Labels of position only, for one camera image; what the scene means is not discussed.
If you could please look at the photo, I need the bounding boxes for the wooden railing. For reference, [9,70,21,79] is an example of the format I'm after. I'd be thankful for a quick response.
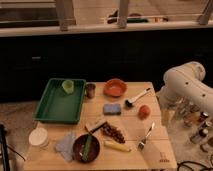
[0,0,213,36]

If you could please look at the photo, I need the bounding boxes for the yellow banana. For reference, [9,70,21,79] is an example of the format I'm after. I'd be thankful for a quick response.
[104,141,131,152]

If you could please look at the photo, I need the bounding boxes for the dark brown bowl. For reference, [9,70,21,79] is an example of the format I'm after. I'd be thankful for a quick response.
[73,134,100,163]

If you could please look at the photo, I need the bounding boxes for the blue sponge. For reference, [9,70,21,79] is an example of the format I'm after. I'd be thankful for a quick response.
[103,104,121,115]

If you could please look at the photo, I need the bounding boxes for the light green plastic cup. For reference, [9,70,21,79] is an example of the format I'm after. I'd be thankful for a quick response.
[62,80,74,94]

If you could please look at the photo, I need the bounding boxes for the green plastic tray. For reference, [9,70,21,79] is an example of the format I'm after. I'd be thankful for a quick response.
[34,78,86,124]

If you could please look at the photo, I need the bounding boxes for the spice bottle with dark cap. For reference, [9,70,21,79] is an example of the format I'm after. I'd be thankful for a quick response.
[190,129,208,143]

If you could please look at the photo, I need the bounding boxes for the black stand at left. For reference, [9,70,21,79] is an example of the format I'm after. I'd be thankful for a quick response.
[0,124,10,171]

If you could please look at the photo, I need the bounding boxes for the white handled dish brush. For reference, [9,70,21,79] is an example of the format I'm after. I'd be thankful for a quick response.
[125,88,151,107]

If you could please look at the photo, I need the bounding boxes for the green vegetable stick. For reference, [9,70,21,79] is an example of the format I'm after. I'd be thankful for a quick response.
[82,135,92,161]

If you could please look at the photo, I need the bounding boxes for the metal fork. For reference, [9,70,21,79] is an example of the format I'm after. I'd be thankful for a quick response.
[138,122,155,150]

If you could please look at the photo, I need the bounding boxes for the orange plastic bowl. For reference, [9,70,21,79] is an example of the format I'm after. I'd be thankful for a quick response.
[103,78,127,97]

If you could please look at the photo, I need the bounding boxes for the wooden handled scrub brush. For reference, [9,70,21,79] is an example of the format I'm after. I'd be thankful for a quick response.
[85,118,106,133]

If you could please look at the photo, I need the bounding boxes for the orange round fruit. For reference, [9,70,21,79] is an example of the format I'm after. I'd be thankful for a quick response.
[138,105,151,120]

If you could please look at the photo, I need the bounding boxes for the blue grey cloth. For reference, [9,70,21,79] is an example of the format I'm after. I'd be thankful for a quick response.
[55,132,76,162]

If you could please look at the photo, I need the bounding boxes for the black cable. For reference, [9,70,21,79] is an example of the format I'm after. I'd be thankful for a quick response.
[176,160,213,171]

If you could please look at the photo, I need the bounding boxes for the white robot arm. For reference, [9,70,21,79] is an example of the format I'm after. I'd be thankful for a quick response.
[157,61,213,115]

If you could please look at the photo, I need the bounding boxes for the small metal cup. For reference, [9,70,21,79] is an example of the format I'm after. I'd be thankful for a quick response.
[85,83,96,99]

